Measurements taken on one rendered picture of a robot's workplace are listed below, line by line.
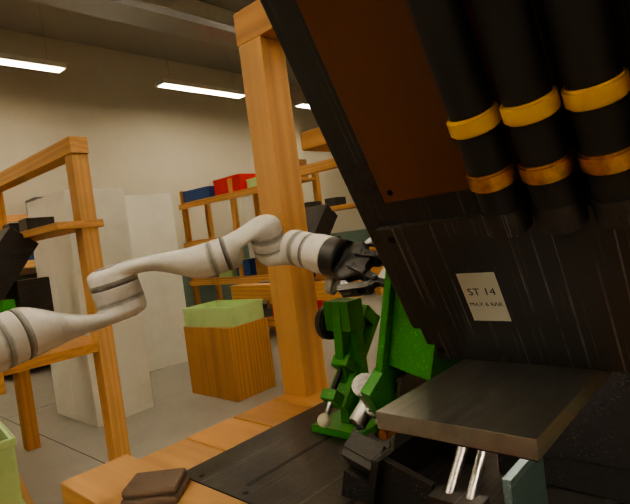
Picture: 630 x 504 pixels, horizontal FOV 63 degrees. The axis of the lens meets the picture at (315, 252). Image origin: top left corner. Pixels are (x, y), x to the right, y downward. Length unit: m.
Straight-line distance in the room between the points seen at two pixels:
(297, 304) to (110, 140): 7.55
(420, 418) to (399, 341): 0.23
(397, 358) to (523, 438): 0.31
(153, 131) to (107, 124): 0.79
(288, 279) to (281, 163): 0.31
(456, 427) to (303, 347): 0.94
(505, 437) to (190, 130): 9.29
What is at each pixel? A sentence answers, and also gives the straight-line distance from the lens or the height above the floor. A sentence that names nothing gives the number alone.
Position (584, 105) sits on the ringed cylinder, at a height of 1.38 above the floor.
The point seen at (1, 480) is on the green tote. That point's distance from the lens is 1.37.
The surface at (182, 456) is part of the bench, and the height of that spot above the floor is 0.88.
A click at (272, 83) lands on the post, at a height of 1.73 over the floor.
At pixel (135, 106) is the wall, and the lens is 9.15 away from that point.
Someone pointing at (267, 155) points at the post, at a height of 1.54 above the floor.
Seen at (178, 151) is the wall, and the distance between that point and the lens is 9.36.
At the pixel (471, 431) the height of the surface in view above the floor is 1.13.
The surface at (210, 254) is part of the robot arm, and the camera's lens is 1.02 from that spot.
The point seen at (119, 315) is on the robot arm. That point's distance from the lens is 1.04.
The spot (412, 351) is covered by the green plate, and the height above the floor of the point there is 1.14.
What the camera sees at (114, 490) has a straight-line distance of 1.09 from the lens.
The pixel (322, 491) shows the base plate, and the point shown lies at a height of 0.90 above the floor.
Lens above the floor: 1.32
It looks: 2 degrees down
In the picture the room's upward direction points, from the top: 7 degrees counter-clockwise
